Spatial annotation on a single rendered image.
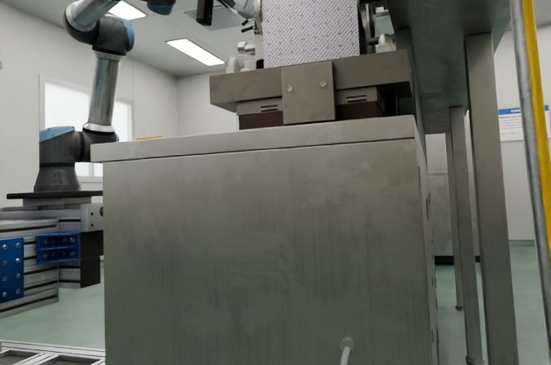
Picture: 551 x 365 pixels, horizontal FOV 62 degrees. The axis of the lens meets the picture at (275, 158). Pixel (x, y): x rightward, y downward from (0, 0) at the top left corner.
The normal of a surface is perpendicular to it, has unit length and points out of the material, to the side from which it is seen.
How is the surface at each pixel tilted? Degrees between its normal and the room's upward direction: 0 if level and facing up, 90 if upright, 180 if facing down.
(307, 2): 90
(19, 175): 90
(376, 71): 90
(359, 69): 90
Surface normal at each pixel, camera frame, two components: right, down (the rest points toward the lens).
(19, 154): 0.95, -0.07
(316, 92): -0.33, -0.06
